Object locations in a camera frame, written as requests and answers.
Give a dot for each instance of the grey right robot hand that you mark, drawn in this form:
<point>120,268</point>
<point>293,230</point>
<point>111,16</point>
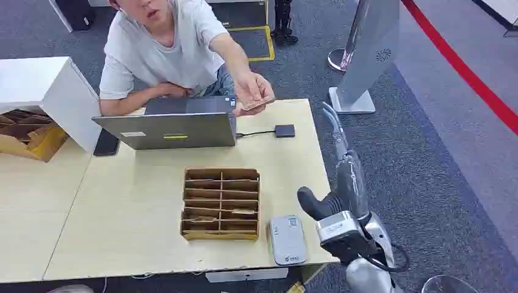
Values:
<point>351,182</point>

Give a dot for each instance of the person's right hand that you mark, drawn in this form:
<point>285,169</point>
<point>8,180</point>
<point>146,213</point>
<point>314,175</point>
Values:
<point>172,91</point>

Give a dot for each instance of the person's left hand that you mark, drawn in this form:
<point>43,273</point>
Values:
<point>253,87</point>

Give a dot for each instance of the brown card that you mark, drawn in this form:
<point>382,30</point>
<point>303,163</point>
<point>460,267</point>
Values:
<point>259,104</point>

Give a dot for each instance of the grey laptop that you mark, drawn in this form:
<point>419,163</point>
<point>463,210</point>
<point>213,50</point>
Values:
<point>170,129</point>

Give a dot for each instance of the person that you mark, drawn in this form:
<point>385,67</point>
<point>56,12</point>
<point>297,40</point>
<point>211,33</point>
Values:
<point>162,48</point>

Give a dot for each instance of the black usb hub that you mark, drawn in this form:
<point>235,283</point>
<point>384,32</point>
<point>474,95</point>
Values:
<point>285,131</point>

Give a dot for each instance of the black robot legs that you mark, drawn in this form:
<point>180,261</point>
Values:
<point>283,24</point>

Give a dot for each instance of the black phone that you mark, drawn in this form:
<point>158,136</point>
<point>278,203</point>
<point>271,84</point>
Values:
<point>106,143</point>

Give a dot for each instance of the grey card reader device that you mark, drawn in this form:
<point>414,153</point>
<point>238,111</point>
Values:
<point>287,240</point>

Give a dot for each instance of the round chrome stanchion base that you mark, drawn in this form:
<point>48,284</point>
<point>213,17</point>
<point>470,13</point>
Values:
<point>336,60</point>

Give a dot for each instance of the white cabinet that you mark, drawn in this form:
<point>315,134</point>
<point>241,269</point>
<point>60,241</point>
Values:
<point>60,89</point>

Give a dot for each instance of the card in wooden box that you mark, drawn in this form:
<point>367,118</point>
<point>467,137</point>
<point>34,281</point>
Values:
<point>244,212</point>
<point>202,220</point>

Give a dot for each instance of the black case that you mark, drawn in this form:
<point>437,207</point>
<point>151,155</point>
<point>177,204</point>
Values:
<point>79,14</point>

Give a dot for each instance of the silver kiosk stand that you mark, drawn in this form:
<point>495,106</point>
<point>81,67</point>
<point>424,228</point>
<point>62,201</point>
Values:
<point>372,48</point>

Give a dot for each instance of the white strip under desk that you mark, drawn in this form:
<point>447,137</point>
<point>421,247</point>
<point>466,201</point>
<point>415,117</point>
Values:
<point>247,275</point>

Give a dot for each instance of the wooden card box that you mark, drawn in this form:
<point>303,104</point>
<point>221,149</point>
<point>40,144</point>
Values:
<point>220,234</point>

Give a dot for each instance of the clear round dome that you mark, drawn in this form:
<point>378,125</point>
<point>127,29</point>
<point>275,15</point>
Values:
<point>447,286</point>

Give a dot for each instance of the open cardboard box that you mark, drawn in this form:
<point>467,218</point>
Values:
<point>36,141</point>

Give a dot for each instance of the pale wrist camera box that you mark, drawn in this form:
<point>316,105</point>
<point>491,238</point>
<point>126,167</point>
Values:
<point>338,227</point>

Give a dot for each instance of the black camera bracket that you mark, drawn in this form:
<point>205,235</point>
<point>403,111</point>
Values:
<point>356,250</point>

